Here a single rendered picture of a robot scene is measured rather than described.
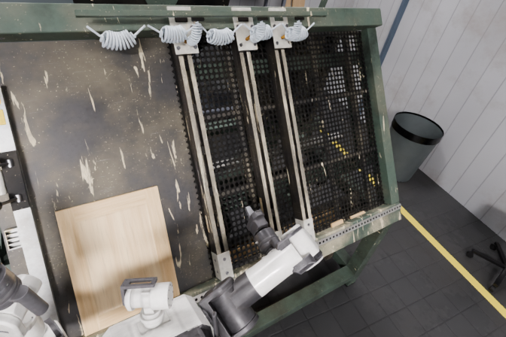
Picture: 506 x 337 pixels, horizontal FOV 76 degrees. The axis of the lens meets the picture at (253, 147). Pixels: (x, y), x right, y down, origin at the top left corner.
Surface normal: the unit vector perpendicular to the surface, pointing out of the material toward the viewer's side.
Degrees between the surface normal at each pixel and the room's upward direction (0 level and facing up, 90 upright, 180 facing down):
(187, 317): 23
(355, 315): 0
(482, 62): 90
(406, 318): 0
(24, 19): 53
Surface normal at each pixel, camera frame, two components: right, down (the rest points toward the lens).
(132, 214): 0.50, 0.00
